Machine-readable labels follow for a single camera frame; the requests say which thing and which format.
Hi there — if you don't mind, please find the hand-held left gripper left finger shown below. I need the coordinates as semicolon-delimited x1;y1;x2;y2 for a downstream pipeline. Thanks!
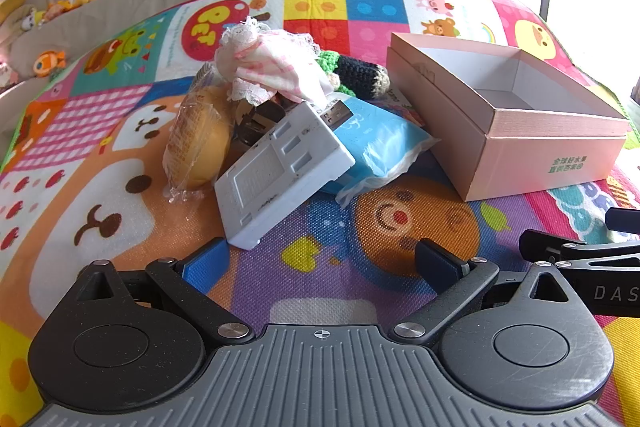
75;237;256;346

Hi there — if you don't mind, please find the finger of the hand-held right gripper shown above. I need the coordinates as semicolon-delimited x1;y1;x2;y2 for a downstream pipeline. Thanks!
605;207;640;242
519;229;640;267

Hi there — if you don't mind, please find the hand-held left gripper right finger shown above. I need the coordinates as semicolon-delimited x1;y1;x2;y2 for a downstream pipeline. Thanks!
390;238;572;348

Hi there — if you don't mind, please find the pink cardboard box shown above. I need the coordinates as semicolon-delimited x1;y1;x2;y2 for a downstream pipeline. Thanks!
386;32;632;202

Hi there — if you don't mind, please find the white plastic device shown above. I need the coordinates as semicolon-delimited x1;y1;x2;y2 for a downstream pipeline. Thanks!
215;99;357;252

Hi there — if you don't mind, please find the yellow bread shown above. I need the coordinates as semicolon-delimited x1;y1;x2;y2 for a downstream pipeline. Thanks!
162;64;236;202

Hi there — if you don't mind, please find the blue tissue packet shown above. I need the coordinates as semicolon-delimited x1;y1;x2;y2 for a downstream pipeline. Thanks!
320;97;441;208

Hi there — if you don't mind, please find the crocheted yarn doll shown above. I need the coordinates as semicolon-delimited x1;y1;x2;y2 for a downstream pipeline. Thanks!
317;49;392;100

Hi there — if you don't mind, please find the colourful cartoon play mat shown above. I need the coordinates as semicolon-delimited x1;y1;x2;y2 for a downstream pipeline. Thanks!
0;0;640;427

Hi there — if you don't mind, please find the pink white lace cloth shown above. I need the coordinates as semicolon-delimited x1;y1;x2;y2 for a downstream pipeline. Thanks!
214;16;333;104

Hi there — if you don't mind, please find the orange fish plush toy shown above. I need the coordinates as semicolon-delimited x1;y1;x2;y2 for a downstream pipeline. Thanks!
32;49;68;78

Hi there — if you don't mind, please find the yellow banana plush toy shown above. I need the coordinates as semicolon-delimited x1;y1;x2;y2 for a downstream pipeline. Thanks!
0;0;30;25

